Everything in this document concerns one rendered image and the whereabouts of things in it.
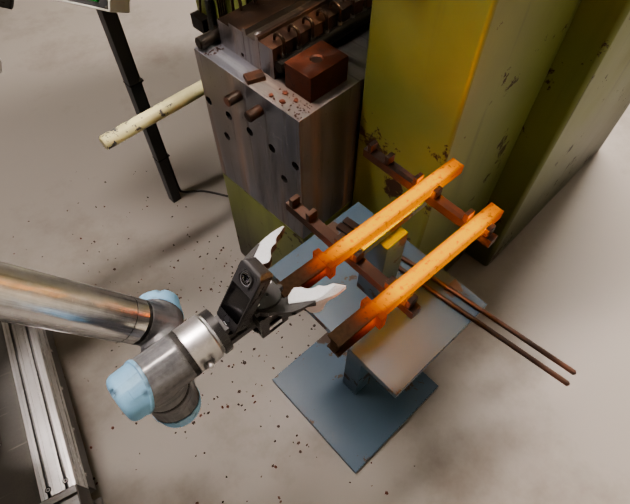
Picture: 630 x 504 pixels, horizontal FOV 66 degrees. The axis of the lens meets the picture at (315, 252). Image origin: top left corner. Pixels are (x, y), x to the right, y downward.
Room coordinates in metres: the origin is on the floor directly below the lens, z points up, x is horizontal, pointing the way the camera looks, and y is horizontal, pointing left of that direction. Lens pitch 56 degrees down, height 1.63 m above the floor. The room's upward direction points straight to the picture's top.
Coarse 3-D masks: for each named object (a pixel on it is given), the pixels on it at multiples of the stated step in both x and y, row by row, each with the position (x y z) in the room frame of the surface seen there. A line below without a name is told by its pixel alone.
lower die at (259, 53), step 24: (264, 0) 1.19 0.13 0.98; (288, 0) 1.17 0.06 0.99; (336, 0) 1.17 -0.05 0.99; (360, 0) 1.17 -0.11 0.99; (240, 24) 1.07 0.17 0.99; (288, 24) 1.06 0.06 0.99; (336, 24) 1.11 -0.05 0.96; (240, 48) 1.05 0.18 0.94; (264, 48) 0.98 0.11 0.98; (288, 48) 1.00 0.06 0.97; (264, 72) 0.99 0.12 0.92
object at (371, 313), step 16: (496, 208) 0.55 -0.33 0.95; (464, 224) 0.52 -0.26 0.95; (480, 224) 0.52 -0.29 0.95; (448, 240) 0.48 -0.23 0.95; (464, 240) 0.48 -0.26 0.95; (432, 256) 0.45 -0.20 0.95; (448, 256) 0.45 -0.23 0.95; (416, 272) 0.42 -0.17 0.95; (432, 272) 0.42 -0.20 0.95; (400, 288) 0.39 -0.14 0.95; (416, 288) 0.39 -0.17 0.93; (368, 304) 0.35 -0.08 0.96; (384, 304) 0.36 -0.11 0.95; (352, 320) 0.32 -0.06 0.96; (368, 320) 0.32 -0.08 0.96; (384, 320) 0.33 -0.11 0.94; (336, 336) 0.30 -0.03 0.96; (352, 336) 0.30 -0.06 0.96; (336, 352) 0.29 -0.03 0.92
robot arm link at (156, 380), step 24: (168, 336) 0.28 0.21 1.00; (144, 360) 0.24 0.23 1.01; (168, 360) 0.24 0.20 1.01; (192, 360) 0.25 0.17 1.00; (120, 384) 0.21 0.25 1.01; (144, 384) 0.21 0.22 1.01; (168, 384) 0.21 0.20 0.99; (120, 408) 0.18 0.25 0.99; (144, 408) 0.18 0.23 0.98; (168, 408) 0.20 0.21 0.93
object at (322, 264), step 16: (432, 176) 0.63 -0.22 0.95; (448, 176) 0.63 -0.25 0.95; (416, 192) 0.59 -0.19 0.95; (384, 208) 0.55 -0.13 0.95; (400, 208) 0.55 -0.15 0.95; (368, 224) 0.52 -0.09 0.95; (384, 224) 0.52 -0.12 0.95; (352, 240) 0.48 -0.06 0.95; (368, 240) 0.49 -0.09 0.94; (320, 256) 0.44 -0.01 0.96; (336, 256) 0.45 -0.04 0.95; (304, 272) 0.41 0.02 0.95; (320, 272) 0.42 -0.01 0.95; (288, 288) 0.38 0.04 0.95
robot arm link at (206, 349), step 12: (192, 324) 0.29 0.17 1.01; (204, 324) 0.29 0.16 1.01; (180, 336) 0.28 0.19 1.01; (192, 336) 0.28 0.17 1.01; (204, 336) 0.28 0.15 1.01; (216, 336) 0.28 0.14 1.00; (192, 348) 0.26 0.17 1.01; (204, 348) 0.26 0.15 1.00; (216, 348) 0.27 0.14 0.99; (204, 360) 0.25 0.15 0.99; (216, 360) 0.26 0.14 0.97
